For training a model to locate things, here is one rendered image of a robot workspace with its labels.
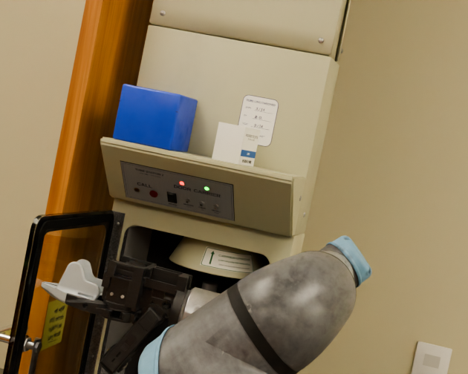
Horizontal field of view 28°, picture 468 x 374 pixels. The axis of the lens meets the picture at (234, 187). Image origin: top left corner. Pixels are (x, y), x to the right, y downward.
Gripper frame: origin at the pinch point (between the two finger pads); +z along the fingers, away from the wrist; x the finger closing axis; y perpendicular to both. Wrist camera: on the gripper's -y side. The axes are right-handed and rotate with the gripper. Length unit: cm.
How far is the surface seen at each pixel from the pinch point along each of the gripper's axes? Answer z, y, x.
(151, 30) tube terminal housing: 1.2, 42.1, -26.2
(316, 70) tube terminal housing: -28, 41, -24
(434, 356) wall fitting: -61, -7, -64
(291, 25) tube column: -22, 47, -25
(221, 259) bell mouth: -19.3, 6.8, -27.3
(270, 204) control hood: -26.5, 18.6, -16.9
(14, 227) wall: 36, -4, -72
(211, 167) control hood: -16.5, 22.3, -13.7
